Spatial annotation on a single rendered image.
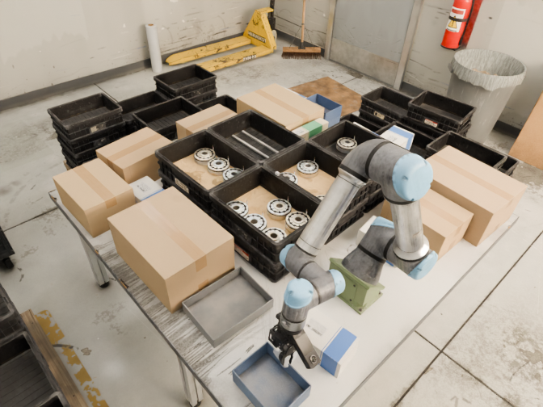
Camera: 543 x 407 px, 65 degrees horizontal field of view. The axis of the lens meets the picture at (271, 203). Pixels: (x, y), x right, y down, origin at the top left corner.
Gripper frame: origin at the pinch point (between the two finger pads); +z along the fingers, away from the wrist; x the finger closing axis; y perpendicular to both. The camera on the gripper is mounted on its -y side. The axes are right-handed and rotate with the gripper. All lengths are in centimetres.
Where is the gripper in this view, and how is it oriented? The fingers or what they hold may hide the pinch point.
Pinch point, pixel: (288, 365)
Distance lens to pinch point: 143.8
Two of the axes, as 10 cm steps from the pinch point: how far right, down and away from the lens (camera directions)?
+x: -7.4, 3.4, -5.7
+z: -1.1, 7.9, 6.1
